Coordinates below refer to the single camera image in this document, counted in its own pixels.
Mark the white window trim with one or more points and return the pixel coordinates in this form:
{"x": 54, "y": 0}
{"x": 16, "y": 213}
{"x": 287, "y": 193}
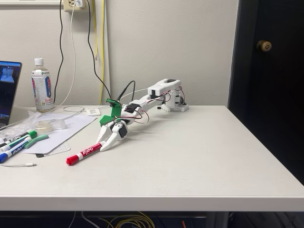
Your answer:
{"x": 28, "y": 2}

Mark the clear plastic drink bottle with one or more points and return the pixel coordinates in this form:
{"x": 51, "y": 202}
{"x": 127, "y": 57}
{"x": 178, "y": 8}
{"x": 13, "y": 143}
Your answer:
{"x": 42, "y": 90}

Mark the grey mesh mat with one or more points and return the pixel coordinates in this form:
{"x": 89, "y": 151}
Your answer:
{"x": 61, "y": 149}

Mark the green capped Expo marker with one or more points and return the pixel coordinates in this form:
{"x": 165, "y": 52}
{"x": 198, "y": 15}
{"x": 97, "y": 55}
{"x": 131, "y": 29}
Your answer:
{"x": 32, "y": 134}

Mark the brass door knob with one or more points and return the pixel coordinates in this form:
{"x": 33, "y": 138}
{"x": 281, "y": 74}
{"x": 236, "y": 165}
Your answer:
{"x": 263, "y": 45}

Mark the green label Expo marker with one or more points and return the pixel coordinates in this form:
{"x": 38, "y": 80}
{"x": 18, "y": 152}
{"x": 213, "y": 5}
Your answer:
{"x": 20, "y": 143}

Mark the silver laptop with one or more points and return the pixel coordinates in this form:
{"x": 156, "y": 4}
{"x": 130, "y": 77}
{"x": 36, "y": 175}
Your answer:
{"x": 7, "y": 95}

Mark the small white adapter hub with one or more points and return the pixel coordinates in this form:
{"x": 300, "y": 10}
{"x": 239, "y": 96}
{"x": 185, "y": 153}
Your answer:
{"x": 93, "y": 111}

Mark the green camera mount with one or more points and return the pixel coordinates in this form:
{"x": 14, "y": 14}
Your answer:
{"x": 116, "y": 110}

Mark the black door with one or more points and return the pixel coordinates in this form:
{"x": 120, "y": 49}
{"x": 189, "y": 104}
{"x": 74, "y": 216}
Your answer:
{"x": 273, "y": 95}

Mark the white paper sheet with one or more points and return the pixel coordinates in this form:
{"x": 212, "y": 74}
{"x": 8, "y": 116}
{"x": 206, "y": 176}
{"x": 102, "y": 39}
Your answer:
{"x": 71, "y": 128}

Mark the red Expo marker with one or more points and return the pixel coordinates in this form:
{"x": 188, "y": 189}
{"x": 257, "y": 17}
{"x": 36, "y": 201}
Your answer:
{"x": 88, "y": 152}

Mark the pale green plastic tool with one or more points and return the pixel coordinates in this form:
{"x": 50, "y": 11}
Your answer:
{"x": 40, "y": 137}

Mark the blue capped Expo marker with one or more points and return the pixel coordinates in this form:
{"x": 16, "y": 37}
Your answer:
{"x": 7, "y": 155}

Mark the beige wall outlet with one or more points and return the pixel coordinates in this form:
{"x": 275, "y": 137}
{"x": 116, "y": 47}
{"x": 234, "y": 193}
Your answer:
{"x": 69, "y": 8}

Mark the grey table leg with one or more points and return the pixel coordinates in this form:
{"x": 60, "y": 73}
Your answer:
{"x": 218, "y": 219}

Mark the white charger plug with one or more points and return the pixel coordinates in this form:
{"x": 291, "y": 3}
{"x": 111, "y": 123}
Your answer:
{"x": 78, "y": 2}

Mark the clear plastic bag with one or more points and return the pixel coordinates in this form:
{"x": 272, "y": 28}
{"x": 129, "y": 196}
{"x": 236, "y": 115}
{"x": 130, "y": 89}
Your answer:
{"x": 14, "y": 130}

